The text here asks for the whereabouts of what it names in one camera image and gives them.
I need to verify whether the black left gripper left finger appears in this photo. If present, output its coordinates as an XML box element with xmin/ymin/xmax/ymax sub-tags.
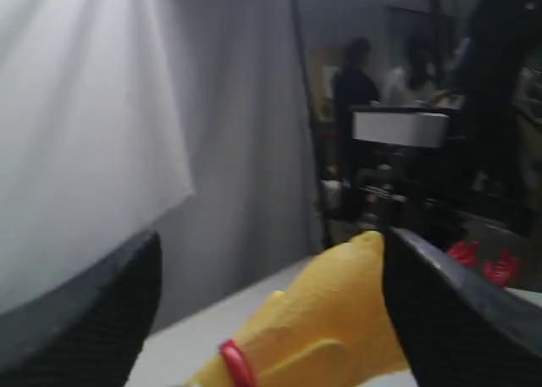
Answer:
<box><xmin>1</xmin><ymin>231</ymin><xmax>163</xmax><ymax>387</ymax></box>

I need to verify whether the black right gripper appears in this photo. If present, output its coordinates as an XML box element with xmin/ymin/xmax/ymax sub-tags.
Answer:
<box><xmin>351</xmin><ymin>147</ymin><xmax>534</xmax><ymax>246</ymax></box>

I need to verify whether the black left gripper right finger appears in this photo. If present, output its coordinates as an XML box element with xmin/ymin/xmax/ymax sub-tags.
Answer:
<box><xmin>383</xmin><ymin>229</ymin><xmax>541</xmax><ymax>386</ymax></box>

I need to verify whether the yellow rubber chicken toy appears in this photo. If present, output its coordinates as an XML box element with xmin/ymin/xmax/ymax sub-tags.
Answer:
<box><xmin>186</xmin><ymin>229</ymin><xmax>521</xmax><ymax>387</ymax></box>

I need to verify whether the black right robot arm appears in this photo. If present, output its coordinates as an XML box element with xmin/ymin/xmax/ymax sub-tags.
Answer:
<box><xmin>352</xmin><ymin>0</ymin><xmax>541</xmax><ymax>246</ymax></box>

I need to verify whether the person in white top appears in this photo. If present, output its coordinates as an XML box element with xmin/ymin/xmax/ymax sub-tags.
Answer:
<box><xmin>383</xmin><ymin>33</ymin><xmax>440</xmax><ymax>107</ymax></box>

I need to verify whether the black vertical stand pole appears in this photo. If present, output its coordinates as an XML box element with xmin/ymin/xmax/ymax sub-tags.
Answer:
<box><xmin>290</xmin><ymin>0</ymin><xmax>334</xmax><ymax>249</ymax></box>

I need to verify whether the person in dark clothes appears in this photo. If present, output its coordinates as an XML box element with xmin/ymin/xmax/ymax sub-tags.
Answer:
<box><xmin>330</xmin><ymin>36</ymin><xmax>380</xmax><ymax>218</ymax></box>

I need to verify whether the grey backdrop cloth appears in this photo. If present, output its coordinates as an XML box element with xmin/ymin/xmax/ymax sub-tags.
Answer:
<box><xmin>1</xmin><ymin>0</ymin><xmax>319</xmax><ymax>328</ymax></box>

